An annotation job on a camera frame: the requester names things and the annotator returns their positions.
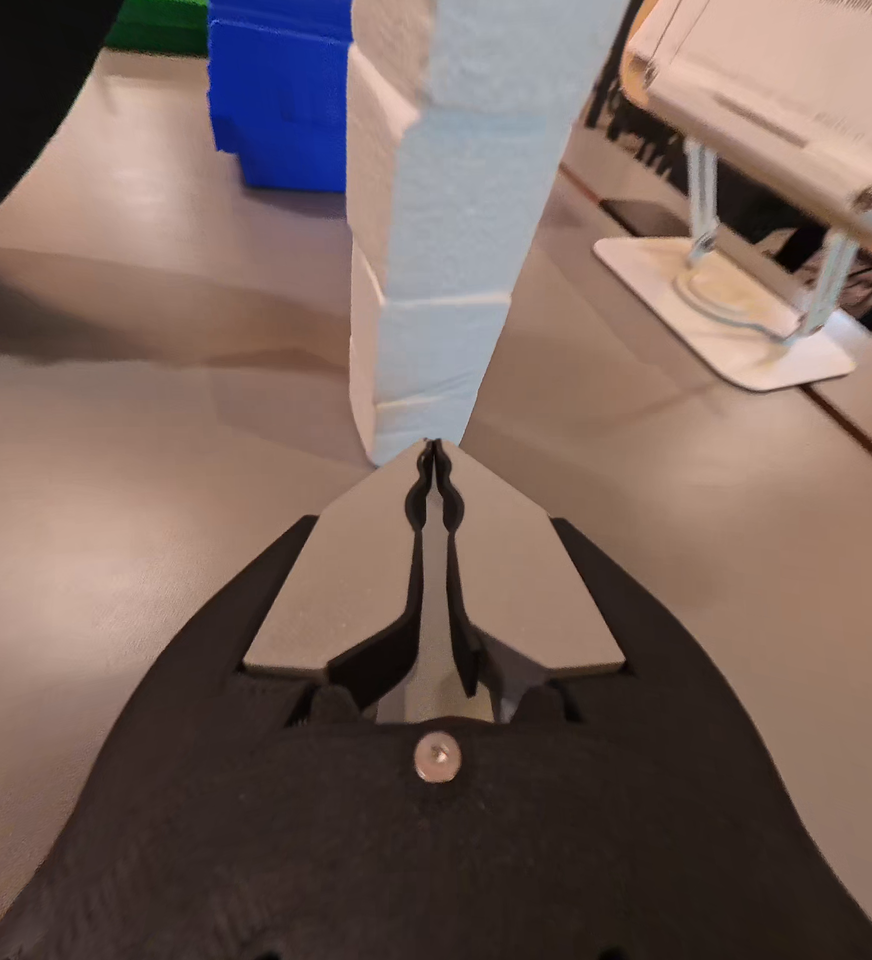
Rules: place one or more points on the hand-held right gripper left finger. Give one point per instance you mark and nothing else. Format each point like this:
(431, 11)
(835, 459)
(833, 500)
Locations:
(346, 592)

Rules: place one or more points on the green plastic bin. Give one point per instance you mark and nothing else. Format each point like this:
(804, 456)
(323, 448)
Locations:
(158, 26)

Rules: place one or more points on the printed instruction sheet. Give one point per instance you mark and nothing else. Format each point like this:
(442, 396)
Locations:
(818, 60)

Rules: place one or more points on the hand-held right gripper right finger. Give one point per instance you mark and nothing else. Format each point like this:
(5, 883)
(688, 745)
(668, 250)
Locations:
(526, 600)

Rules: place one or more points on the person's left forearm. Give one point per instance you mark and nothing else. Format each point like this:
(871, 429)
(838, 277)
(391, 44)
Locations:
(8, 90)

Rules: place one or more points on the white hard foam cube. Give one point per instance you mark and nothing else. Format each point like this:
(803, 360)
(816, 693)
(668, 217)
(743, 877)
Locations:
(511, 52)
(436, 352)
(406, 427)
(466, 210)

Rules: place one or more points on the white wooden document stand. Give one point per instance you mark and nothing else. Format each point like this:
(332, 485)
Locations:
(646, 262)

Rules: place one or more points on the blue plastic bin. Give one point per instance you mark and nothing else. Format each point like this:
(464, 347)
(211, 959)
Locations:
(278, 112)

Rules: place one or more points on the black phone on table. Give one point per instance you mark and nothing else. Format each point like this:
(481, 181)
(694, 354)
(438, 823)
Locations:
(646, 217)

